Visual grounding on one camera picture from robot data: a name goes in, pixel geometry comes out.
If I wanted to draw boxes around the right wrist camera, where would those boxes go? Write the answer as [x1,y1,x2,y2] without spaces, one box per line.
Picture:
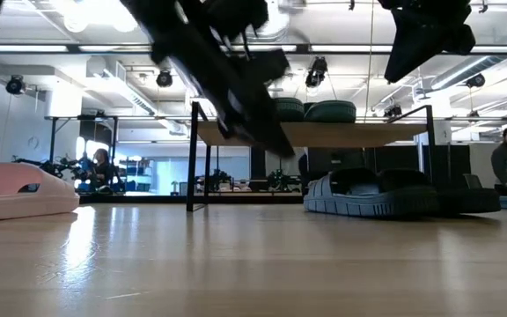
[445,24,477,56]

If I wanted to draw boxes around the black metal workstation frame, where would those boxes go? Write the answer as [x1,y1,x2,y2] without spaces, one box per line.
[48,114,121,165]

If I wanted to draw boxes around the black rubber slide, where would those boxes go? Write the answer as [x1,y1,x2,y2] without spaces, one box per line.
[429,173,503,216]
[302,168,440,220]

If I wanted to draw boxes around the black partition panels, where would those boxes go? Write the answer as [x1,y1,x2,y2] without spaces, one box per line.
[305,144,470,187]

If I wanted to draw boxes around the ceiling light strip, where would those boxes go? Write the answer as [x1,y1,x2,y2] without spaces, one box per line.
[77,43,153,53]
[468,43,507,55]
[310,43,393,54]
[0,43,70,53]

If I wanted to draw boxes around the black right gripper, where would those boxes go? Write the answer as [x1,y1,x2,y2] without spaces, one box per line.
[376,0,474,85]

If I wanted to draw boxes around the wooden shelf with black legs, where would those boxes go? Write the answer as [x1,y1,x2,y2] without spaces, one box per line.
[186,100,436,213]

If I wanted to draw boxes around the background robot station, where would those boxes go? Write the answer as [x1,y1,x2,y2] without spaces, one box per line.
[266,169,302,193]
[194,169,238,193]

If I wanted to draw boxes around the black chair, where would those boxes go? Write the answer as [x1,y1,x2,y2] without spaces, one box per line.
[462,173,484,191]

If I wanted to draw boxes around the white ceiling duct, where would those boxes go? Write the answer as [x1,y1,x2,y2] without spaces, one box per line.
[85,56,188,136]

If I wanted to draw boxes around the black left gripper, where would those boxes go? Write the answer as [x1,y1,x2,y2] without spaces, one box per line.
[150,26,298,159]

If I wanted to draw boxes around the black aluminium table frame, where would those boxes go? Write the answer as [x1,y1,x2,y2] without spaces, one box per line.
[79,193,305,205]

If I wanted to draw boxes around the green rubber slide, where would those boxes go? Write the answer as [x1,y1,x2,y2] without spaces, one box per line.
[273,97,306,123]
[302,100,358,124]

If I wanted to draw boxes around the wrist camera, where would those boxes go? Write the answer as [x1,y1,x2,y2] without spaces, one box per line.
[231,48,290,85]
[445,24,477,56]

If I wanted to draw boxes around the pink rubber slide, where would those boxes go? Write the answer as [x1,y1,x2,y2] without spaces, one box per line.
[0,161,81,224]

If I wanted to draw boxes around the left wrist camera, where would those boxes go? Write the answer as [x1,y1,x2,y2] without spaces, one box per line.
[231,48,290,85]

